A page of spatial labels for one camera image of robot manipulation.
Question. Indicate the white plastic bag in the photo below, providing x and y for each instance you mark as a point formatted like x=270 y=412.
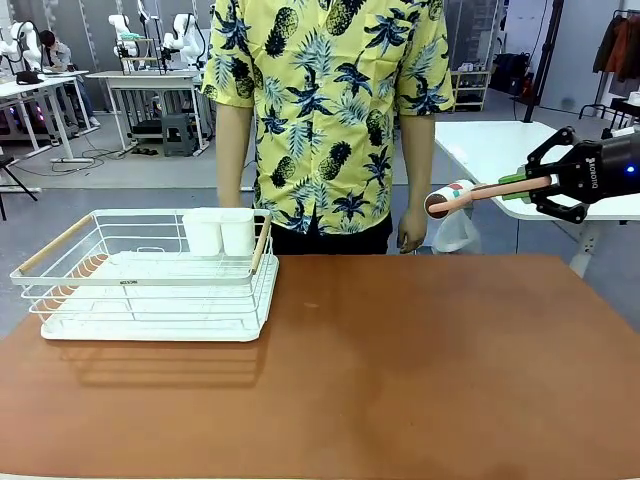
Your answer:
x=456 y=235

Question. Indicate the white utensil holder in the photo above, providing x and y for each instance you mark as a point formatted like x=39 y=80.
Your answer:
x=220 y=232

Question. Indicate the wooden storage shelf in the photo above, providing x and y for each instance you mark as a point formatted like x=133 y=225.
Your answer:
x=470 y=90

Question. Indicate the mannequin in pineapple shirt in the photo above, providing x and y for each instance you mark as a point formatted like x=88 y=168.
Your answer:
x=330 y=100

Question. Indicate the white floor power strip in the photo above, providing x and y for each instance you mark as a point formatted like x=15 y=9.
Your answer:
x=72 y=160

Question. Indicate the grey plastic stool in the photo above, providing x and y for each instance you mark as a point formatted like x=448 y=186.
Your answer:
x=178 y=135

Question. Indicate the black folding chair leg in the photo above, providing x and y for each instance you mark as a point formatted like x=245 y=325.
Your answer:
x=15 y=182

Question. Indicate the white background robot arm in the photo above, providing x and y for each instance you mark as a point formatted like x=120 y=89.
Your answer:
x=186 y=42
x=20 y=45
x=122 y=37

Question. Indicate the white background desk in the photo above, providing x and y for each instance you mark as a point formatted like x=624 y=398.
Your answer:
x=35 y=85

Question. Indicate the black trousers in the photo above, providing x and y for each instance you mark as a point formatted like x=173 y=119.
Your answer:
x=340 y=242

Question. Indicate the black stand pole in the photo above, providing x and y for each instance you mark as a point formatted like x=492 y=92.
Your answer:
x=542 y=65

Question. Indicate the person's right forearm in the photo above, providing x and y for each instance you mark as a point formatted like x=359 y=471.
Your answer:
x=234 y=155

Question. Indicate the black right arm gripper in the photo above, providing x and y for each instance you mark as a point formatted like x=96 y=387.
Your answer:
x=607 y=167

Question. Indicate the white background robot table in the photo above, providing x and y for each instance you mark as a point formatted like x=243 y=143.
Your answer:
x=150 y=75

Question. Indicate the white side table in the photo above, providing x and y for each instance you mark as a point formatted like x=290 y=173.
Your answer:
x=490 y=145

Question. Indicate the seated person in background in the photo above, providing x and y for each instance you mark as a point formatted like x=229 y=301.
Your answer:
x=62 y=60

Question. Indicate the person's left forearm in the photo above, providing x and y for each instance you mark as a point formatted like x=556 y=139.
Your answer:
x=417 y=160

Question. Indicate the black bag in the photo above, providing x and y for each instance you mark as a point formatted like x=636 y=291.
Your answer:
x=510 y=72

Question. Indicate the person's left hand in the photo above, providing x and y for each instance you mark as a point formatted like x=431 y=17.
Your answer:
x=411 y=230

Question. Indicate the clothes rack with jackets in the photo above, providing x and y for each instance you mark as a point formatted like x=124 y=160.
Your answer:
x=617 y=50

